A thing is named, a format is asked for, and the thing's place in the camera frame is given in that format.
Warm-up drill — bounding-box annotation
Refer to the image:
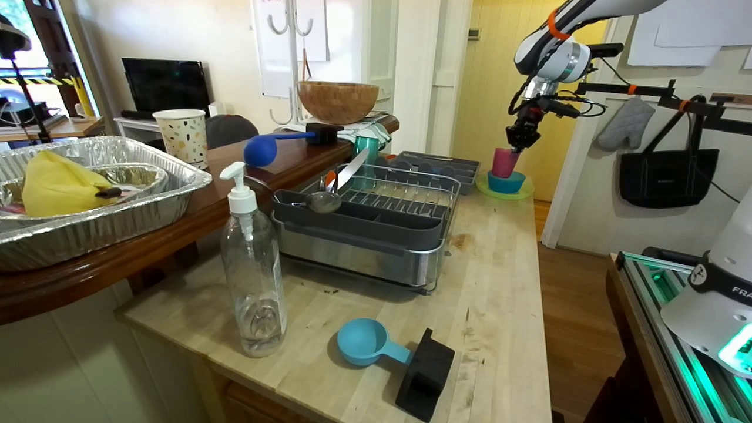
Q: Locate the teal plastic cup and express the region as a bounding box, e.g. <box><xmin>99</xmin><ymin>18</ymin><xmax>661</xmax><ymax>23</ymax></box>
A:
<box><xmin>353</xmin><ymin>135</ymin><xmax>384</xmax><ymax>168</ymax></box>

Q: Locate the small aluminium foil pan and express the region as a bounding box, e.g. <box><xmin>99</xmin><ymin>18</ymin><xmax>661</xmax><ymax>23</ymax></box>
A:
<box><xmin>0</xmin><ymin>161</ymin><xmax>172</xmax><ymax>219</ymax></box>

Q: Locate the orange strap on arm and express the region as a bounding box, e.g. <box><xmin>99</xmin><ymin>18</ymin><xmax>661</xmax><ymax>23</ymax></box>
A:
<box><xmin>544</xmin><ymin>9</ymin><xmax>572</xmax><ymax>43</ymax></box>

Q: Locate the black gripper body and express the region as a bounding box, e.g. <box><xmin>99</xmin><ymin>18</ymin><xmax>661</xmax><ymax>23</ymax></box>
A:
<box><xmin>505</xmin><ymin>103</ymin><xmax>544</xmax><ymax>149</ymax></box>

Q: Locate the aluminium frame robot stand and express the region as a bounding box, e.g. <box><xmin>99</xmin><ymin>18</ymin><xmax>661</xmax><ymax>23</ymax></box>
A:
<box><xmin>613</xmin><ymin>246</ymin><xmax>752</xmax><ymax>423</ymax></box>

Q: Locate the wooden bowl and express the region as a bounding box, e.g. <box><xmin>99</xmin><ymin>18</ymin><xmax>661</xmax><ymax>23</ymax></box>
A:
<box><xmin>293</xmin><ymin>79</ymin><xmax>381</xmax><ymax>126</ymax></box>

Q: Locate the patterned paper cup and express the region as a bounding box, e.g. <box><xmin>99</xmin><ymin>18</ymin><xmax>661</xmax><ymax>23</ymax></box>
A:
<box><xmin>151</xmin><ymin>106</ymin><xmax>211</xmax><ymax>172</ymax></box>

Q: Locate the blue measuring cup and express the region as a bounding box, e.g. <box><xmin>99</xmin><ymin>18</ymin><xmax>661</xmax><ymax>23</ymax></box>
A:
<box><xmin>335</xmin><ymin>316</ymin><xmax>416</xmax><ymax>372</ymax></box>

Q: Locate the black camera rig arm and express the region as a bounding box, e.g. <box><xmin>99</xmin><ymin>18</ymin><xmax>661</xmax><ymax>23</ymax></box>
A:
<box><xmin>574</xmin><ymin>78</ymin><xmax>752</xmax><ymax>136</ymax></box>

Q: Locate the blue plastic bowl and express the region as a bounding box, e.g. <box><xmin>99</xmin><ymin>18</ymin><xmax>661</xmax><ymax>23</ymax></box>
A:
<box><xmin>486</xmin><ymin>170</ymin><xmax>528</xmax><ymax>197</ymax></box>

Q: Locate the grey oven mitt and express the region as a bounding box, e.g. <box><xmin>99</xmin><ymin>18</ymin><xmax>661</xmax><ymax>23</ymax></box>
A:
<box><xmin>594</xmin><ymin>97</ymin><xmax>657</xmax><ymax>152</ymax></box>

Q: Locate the black plastic block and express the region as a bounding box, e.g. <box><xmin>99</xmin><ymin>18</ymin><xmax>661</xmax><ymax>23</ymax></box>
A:
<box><xmin>395</xmin><ymin>327</ymin><xmax>459</xmax><ymax>423</ymax></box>

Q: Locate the large aluminium foil tray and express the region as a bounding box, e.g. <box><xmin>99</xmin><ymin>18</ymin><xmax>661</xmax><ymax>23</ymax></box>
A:
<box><xmin>0</xmin><ymin>135</ymin><xmax>217</xmax><ymax>276</ymax></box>

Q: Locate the black stereo camera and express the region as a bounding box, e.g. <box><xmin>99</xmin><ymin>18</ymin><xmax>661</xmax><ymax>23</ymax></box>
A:
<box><xmin>584</xmin><ymin>43</ymin><xmax>627</xmax><ymax>61</ymax></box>

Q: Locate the steel dish rack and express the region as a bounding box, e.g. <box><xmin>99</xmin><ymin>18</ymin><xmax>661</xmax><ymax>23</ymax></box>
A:
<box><xmin>271</xmin><ymin>161</ymin><xmax>462</xmax><ymax>296</ymax></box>

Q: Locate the black tote bag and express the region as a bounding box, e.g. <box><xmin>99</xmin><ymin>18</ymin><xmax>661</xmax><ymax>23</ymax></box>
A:
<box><xmin>617</xmin><ymin>112</ymin><xmax>722</xmax><ymax>211</ymax></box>

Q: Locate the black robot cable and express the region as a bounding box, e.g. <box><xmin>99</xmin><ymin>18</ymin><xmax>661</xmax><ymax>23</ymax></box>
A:
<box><xmin>505</xmin><ymin>74</ymin><xmax>609</xmax><ymax>122</ymax></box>

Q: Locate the yellow cloth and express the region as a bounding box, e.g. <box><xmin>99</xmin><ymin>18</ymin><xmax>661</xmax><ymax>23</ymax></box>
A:
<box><xmin>18</xmin><ymin>149</ymin><xmax>117</xmax><ymax>219</ymax></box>

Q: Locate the black stand lamp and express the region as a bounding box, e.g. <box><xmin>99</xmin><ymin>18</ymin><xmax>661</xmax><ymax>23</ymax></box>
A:
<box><xmin>0</xmin><ymin>15</ymin><xmax>53</xmax><ymax>145</ymax></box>

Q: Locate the yellow black hazard bar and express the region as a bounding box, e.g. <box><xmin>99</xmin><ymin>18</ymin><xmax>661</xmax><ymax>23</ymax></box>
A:
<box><xmin>0</xmin><ymin>74</ymin><xmax>91</xmax><ymax>121</ymax></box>

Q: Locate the white coat rack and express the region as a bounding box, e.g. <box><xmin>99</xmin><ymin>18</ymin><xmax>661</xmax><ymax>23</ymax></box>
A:
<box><xmin>265</xmin><ymin>0</ymin><xmax>315</xmax><ymax>131</ymax></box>

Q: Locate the pink plastic cup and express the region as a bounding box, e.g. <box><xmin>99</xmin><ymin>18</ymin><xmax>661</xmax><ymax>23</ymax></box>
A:
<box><xmin>488</xmin><ymin>145</ymin><xmax>522</xmax><ymax>182</ymax></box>

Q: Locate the dark grey chair back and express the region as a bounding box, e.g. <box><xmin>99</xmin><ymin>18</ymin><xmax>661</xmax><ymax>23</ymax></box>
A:
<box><xmin>204</xmin><ymin>112</ymin><xmax>261</xmax><ymax>150</ymax></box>

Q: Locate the green plastic plate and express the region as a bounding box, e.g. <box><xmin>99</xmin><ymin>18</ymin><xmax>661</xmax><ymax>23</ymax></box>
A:
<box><xmin>474</xmin><ymin>172</ymin><xmax>535</xmax><ymax>209</ymax></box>

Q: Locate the green striped towel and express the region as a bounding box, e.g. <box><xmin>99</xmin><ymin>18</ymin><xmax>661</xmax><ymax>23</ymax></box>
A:
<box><xmin>335</xmin><ymin>115</ymin><xmax>395</xmax><ymax>156</ymax></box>

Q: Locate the clear pump bottle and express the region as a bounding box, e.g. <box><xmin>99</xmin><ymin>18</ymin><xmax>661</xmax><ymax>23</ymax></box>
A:
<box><xmin>218</xmin><ymin>161</ymin><xmax>288</xmax><ymax>359</ymax></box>

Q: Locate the knife with orange handle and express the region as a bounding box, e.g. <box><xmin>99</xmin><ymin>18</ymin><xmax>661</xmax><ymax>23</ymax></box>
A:
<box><xmin>320</xmin><ymin>149</ymin><xmax>371</xmax><ymax>192</ymax></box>

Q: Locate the small dark box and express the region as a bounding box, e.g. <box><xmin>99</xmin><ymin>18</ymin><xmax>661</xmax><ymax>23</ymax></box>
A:
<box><xmin>302</xmin><ymin>121</ymin><xmax>340</xmax><ymax>149</ymax></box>

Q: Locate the metal ladle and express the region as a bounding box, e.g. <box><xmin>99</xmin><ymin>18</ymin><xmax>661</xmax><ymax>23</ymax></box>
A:
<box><xmin>244</xmin><ymin>172</ymin><xmax>345</xmax><ymax>217</ymax></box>

